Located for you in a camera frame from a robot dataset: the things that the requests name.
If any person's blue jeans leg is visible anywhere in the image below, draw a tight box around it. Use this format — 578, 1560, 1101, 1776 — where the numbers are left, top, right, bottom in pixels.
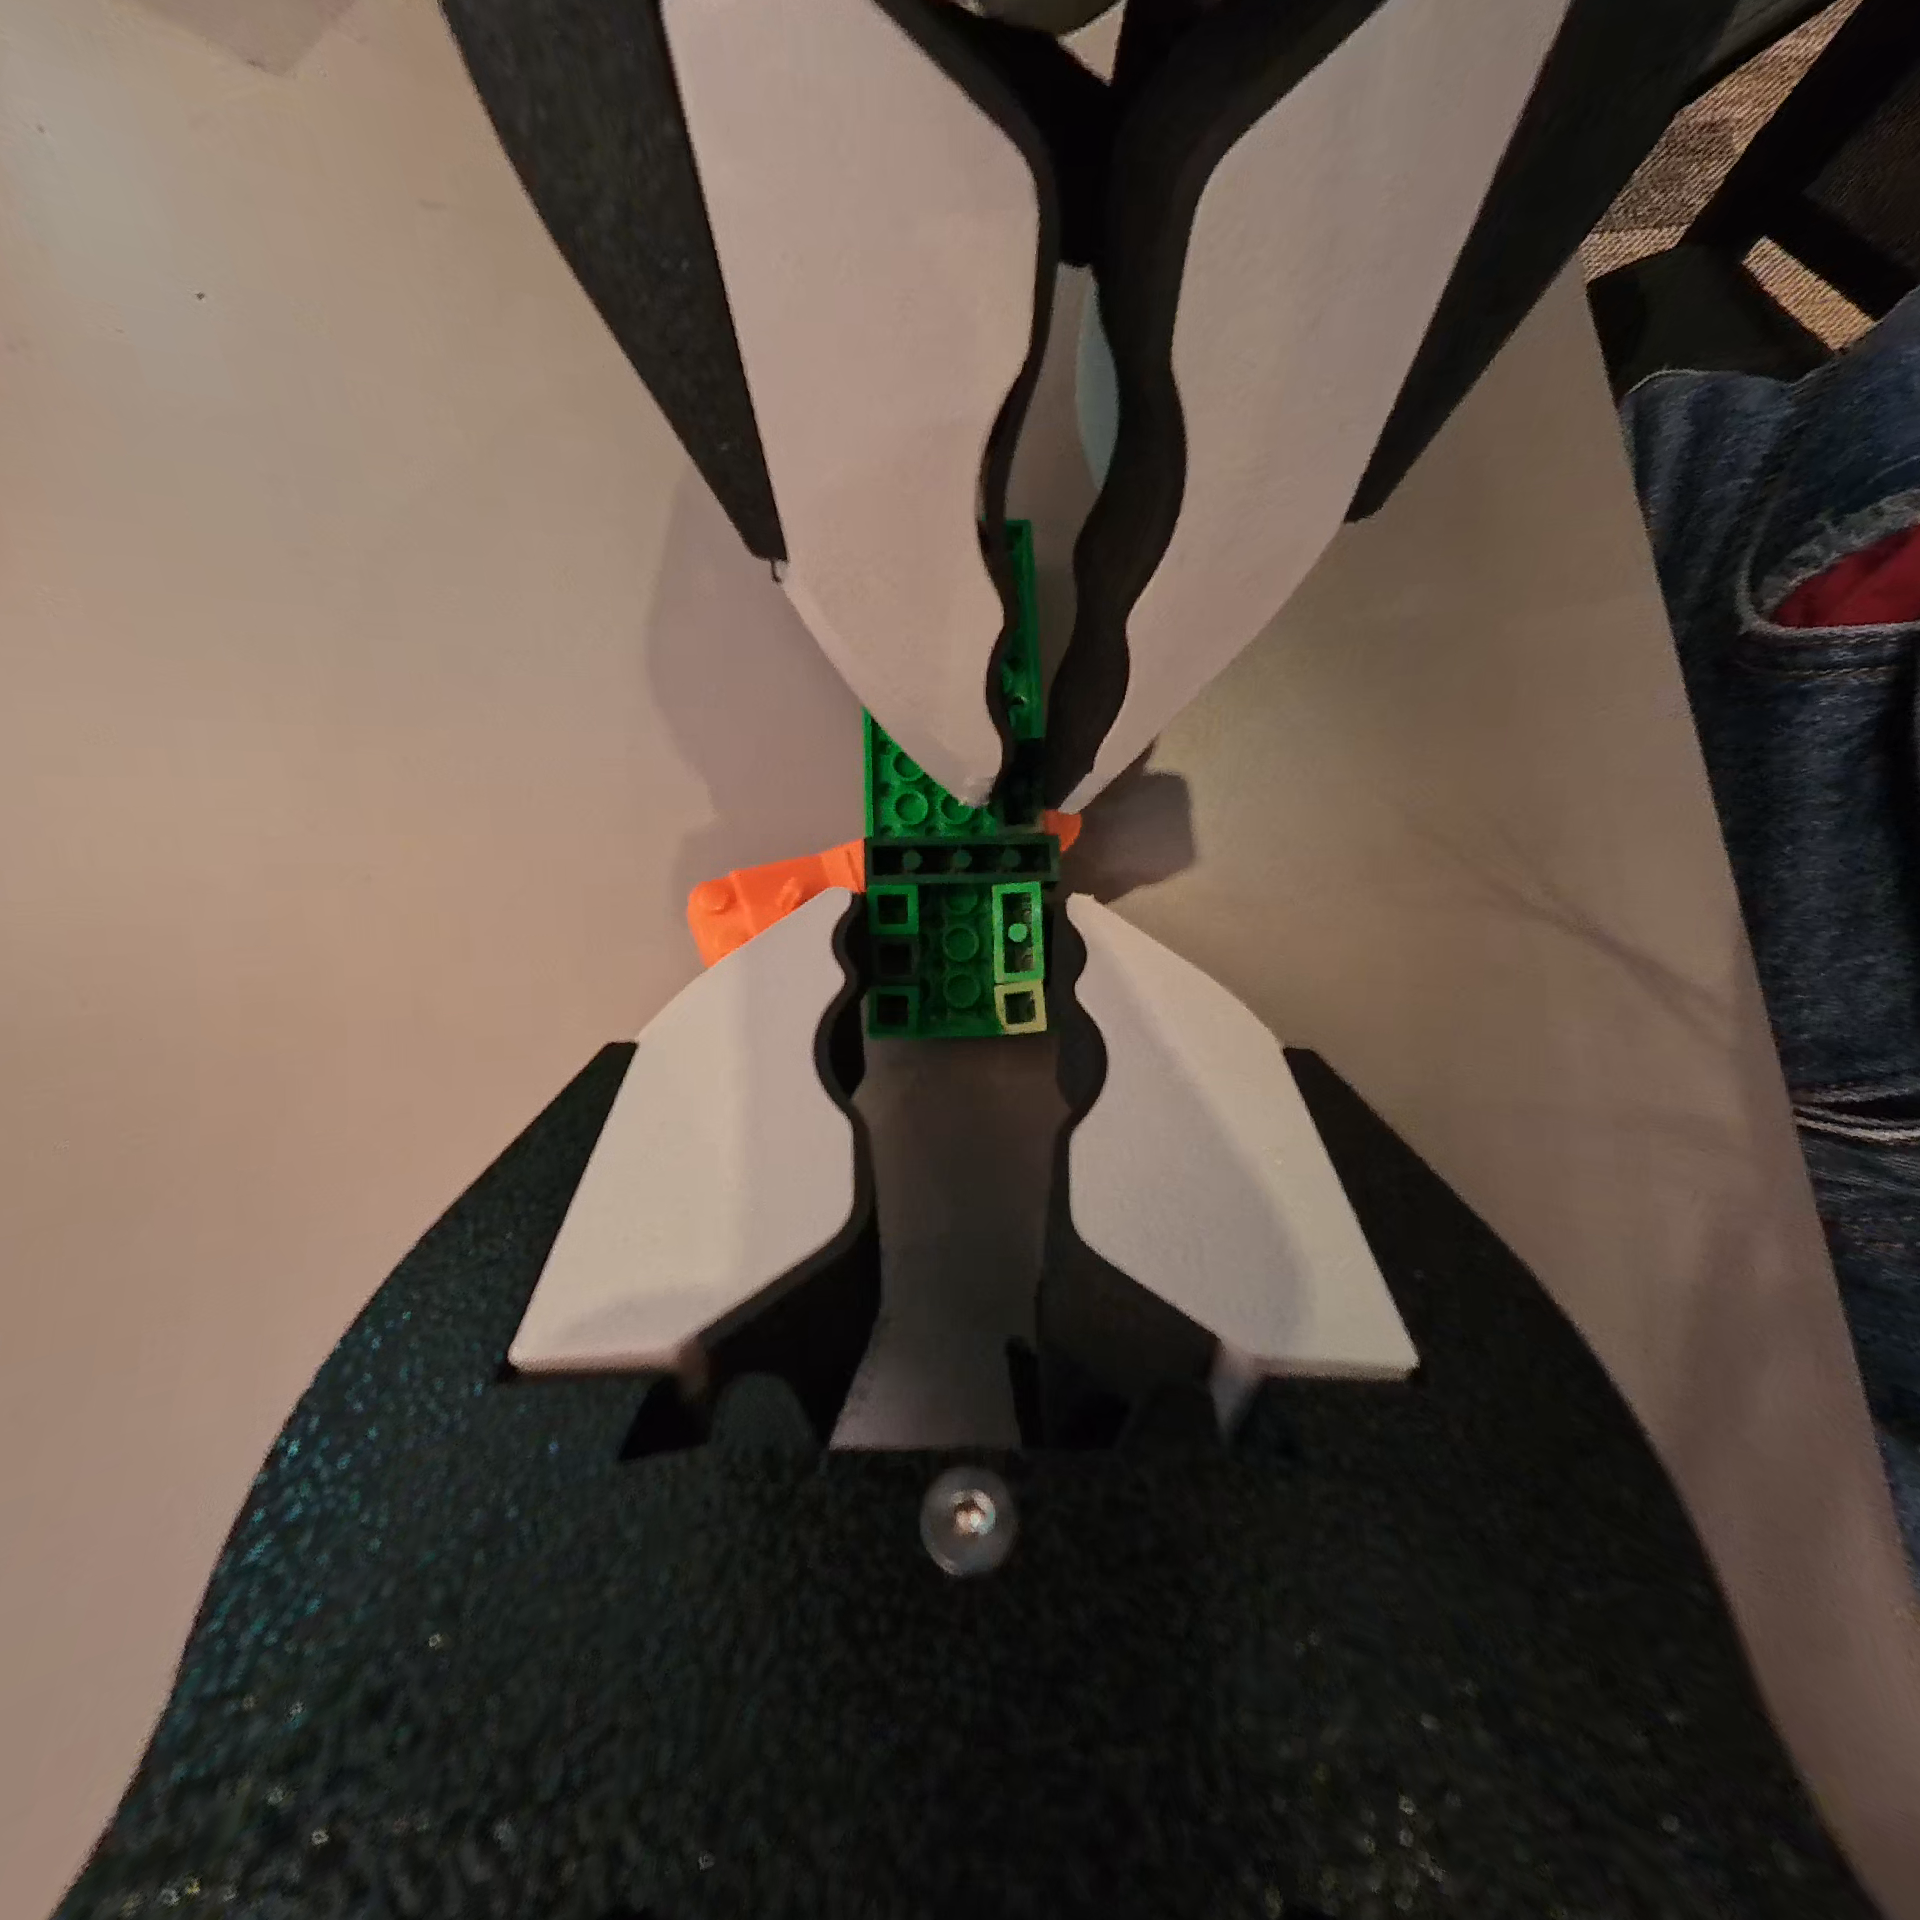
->
1615, 292, 1920, 1519

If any long black brick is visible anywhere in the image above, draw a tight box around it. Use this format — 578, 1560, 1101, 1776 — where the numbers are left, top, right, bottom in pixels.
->
865, 840, 1064, 889

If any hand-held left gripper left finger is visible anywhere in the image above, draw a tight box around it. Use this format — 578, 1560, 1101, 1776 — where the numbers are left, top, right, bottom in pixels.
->
508, 884, 885, 1396

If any black chair base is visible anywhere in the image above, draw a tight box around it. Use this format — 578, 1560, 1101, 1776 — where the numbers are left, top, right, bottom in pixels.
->
1590, 0, 1920, 396

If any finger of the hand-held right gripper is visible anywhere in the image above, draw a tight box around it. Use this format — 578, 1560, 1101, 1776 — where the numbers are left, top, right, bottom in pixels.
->
660, 0, 1056, 799
1046, 0, 1574, 817

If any orange brick separator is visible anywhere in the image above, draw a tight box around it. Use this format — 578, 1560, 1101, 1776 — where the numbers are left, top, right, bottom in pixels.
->
687, 807, 1085, 964

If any green building plate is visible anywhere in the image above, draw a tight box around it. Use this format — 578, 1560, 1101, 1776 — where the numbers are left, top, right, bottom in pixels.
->
861, 516, 1069, 1044

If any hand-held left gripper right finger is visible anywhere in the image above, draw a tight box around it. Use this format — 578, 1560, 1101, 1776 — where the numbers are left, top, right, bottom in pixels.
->
1049, 889, 1421, 1440

